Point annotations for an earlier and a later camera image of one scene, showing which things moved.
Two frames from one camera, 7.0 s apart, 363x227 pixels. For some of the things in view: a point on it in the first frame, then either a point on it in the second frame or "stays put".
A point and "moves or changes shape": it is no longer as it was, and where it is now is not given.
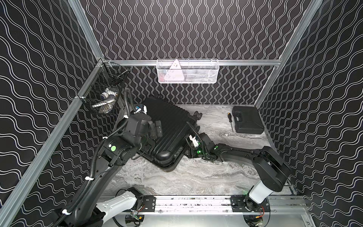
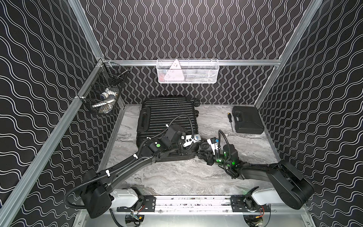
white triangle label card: (175, 73) stays put
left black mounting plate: (149, 202) stays put
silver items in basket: (108, 97) stays put
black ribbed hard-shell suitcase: (178, 124) moves or changes shape
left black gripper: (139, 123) to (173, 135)
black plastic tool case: (247, 119) stays put
